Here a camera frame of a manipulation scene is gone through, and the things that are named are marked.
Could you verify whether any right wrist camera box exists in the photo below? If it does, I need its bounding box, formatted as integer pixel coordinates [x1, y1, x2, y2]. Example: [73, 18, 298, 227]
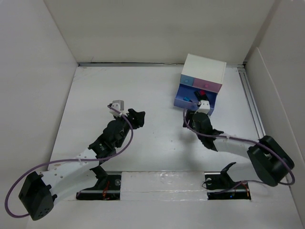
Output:
[195, 100, 210, 115]

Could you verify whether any blue highlighter marker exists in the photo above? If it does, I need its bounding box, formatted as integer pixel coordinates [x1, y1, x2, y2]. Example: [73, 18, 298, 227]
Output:
[183, 97, 193, 103]

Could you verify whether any aluminium rail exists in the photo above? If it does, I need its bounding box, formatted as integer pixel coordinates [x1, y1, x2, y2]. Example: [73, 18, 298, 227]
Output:
[78, 62, 246, 67]
[237, 65, 266, 139]

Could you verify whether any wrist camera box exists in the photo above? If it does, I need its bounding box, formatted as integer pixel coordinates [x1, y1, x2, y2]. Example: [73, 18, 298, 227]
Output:
[108, 100, 125, 117]
[195, 100, 210, 115]

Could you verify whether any light blue drawer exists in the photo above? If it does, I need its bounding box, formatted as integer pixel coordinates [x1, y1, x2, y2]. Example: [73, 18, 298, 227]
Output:
[180, 74, 194, 86]

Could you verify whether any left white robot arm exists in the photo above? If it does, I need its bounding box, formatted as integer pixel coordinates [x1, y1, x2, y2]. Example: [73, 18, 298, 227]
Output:
[19, 108, 145, 221]

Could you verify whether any back aluminium rail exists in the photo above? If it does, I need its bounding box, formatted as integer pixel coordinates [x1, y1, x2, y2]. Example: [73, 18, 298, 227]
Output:
[78, 62, 246, 67]

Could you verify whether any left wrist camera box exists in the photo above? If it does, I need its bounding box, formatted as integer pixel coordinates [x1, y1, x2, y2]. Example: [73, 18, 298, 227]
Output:
[108, 100, 125, 117]

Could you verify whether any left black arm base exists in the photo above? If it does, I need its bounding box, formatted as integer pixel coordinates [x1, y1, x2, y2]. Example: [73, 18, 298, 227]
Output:
[76, 166, 122, 201]

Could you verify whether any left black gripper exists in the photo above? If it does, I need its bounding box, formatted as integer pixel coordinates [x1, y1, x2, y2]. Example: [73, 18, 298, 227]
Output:
[113, 109, 143, 148]

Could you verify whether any purple blue drawer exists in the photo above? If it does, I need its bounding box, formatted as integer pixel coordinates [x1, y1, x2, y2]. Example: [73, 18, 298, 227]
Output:
[174, 84, 218, 116]

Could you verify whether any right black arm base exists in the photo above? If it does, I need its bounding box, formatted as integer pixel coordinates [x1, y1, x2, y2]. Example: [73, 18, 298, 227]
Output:
[202, 162, 251, 200]

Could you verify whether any white drawer cabinet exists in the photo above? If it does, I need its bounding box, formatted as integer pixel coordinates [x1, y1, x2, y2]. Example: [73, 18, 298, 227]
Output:
[182, 54, 226, 84]

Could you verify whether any pink highlighter marker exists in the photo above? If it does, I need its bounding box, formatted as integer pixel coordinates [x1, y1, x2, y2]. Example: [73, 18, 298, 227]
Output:
[194, 90, 209, 101]

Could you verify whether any right aluminium rail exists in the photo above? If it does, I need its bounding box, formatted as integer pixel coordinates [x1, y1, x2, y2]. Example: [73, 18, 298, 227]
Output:
[237, 65, 266, 139]

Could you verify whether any pink drawer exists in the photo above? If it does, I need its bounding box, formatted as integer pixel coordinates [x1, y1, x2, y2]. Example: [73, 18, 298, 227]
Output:
[193, 78, 222, 93]

